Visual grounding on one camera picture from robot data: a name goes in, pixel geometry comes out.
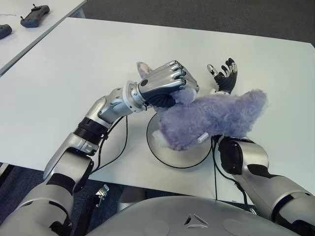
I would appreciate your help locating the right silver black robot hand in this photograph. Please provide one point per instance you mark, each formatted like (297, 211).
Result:
(227, 82)

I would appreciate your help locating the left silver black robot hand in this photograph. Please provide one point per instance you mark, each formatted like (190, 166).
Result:
(162, 78)

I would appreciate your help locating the purple plush rabbit doll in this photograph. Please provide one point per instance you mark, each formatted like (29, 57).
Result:
(209, 115)

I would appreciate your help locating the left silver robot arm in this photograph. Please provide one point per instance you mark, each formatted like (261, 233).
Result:
(73, 159)

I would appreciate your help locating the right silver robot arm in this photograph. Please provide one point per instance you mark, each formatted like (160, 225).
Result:
(256, 157)

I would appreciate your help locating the white plate with black rim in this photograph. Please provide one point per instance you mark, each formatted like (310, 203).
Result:
(172, 157)

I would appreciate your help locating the white side table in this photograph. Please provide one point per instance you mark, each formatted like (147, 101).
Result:
(56, 9)

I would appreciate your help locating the metal clamp under table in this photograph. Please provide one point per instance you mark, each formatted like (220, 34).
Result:
(103, 190)

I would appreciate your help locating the grey robot torso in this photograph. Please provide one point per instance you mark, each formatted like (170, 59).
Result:
(160, 216)

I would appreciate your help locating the black controller with antennas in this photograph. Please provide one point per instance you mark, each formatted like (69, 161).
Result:
(34, 18)

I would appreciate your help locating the dark grey gamepad controller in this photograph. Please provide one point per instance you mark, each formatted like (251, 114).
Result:
(5, 31)

